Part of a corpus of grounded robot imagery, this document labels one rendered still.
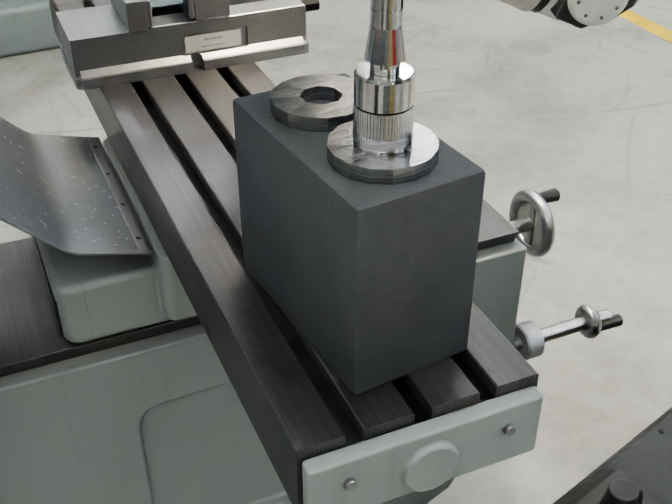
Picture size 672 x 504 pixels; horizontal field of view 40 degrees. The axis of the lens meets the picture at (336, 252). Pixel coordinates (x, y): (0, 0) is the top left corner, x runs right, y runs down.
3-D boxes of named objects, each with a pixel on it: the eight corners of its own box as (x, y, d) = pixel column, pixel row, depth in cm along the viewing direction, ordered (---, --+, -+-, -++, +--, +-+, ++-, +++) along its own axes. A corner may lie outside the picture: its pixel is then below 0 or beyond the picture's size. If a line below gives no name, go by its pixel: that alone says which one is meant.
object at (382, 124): (420, 135, 74) (424, 76, 71) (398, 160, 71) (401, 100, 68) (367, 123, 76) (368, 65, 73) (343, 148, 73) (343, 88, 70)
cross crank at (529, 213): (529, 228, 165) (538, 171, 158) (568, 264, 156) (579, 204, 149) (451, 249, 159) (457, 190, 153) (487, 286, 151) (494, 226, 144)
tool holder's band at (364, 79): (424, 76, 71) (424, 64, 71) (401, 100, 68) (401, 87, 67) (368, 65, 73) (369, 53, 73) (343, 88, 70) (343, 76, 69)
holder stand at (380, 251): (344, 233, 99) (346, 57, 87) (469, 350, 83) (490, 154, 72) (242, 266, 94) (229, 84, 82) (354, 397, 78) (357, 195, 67)
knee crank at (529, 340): (607, 314, 159) (613, 286, 156) (630, 335, 155) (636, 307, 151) (498, 348, 152) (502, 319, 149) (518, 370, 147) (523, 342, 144)
